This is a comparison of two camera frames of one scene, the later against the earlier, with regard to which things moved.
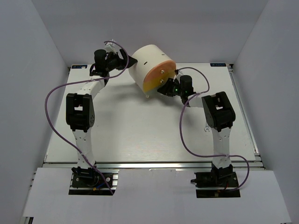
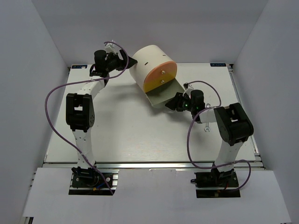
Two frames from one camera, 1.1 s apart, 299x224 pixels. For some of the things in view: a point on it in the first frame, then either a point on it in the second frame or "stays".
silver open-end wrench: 207,127 stays
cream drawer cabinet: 147,57 stays
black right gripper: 167,88 -> 175,103
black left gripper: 122,62 stays
